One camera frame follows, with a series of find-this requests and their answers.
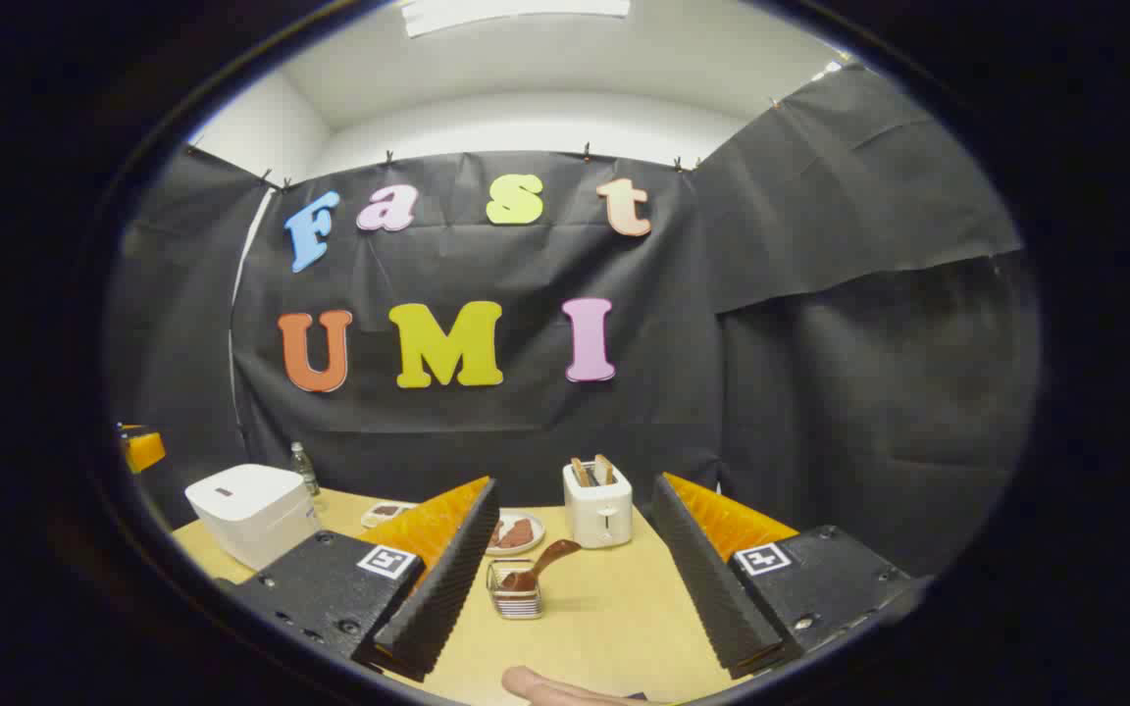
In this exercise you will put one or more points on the toast slice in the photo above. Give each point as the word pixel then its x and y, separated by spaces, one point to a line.
pixel 604 469
pixel 581 473

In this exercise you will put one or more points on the black backdrop cloth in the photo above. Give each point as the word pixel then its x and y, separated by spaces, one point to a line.
pixel 526 412

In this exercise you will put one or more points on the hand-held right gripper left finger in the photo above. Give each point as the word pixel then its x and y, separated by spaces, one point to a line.
pixel 447 579

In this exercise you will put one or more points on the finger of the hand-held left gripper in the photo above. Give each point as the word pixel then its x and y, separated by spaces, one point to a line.
pixel 145 451

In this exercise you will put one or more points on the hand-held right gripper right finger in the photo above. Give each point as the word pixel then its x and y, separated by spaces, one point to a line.
pixel 702 579

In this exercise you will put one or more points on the white divided seasoning tray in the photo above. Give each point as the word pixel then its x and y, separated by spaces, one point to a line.
pixel 384 512

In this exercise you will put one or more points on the white round plate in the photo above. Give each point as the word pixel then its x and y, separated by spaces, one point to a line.
pixel 539 534

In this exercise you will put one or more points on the white rice cooker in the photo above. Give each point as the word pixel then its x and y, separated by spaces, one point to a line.
pixel 251 510

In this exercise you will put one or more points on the clear plastic bottle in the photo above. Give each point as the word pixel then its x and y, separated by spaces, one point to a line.
pixel 304 471

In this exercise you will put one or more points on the white toaster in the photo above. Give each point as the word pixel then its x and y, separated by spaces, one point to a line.
pixel 599 515

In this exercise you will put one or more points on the brown meat piece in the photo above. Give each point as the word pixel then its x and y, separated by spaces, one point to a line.
pixel 521 534
pixel 498 534

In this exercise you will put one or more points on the long ceiling light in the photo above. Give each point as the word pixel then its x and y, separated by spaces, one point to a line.
pixel 516 12

